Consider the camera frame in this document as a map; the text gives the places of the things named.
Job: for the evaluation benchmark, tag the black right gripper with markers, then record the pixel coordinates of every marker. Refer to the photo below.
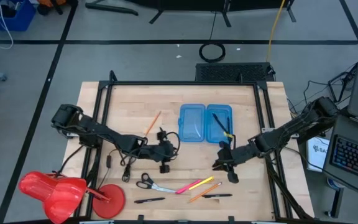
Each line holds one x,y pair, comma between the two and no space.
228,155

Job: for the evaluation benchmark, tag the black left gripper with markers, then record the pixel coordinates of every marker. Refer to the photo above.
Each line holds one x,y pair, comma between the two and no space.
163,151

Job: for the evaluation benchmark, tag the yellow highlighter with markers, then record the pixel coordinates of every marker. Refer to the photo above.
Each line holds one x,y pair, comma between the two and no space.
201,183

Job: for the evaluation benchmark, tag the orange pencil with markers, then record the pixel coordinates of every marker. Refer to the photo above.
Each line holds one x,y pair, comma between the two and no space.
152,124
204,192

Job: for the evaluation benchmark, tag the blue plastic pencil box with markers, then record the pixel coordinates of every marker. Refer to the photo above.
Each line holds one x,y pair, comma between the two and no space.
191,124

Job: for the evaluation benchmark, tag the pink highlighter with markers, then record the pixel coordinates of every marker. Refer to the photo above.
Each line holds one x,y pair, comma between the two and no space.
186,187

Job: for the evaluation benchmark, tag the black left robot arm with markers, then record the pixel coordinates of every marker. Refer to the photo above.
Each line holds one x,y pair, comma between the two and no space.
98,129

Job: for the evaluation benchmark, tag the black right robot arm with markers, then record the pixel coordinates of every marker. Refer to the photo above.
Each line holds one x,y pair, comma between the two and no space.
291,129

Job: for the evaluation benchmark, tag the white box with logo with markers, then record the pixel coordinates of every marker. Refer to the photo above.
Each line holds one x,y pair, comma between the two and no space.
317,158

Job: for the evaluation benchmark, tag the black perforated case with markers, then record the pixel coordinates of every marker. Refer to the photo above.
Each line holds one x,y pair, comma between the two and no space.
228,72

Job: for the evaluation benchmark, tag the red desk lamp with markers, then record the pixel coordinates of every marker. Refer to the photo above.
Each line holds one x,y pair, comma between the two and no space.
54,193

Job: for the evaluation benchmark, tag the black desk leg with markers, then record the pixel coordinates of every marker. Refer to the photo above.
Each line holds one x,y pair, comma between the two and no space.
337,202

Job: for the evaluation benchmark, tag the laptop with lit keyboard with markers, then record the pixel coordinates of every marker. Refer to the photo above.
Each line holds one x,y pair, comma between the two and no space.
353,155

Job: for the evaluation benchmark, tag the black stand base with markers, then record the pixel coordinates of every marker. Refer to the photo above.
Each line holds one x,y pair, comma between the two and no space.
197,4

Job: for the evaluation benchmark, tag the black bar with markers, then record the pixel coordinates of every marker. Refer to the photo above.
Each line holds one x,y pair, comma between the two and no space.
110,8

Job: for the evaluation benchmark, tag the orange and black bag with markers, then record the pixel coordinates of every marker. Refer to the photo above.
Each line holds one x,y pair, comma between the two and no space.
51,3

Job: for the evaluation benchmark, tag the blue plastic bin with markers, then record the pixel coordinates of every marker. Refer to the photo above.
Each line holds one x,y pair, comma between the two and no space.
23,18

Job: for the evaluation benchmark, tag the black aluminium table frame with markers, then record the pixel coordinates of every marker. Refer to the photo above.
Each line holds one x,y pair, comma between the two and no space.
182,83

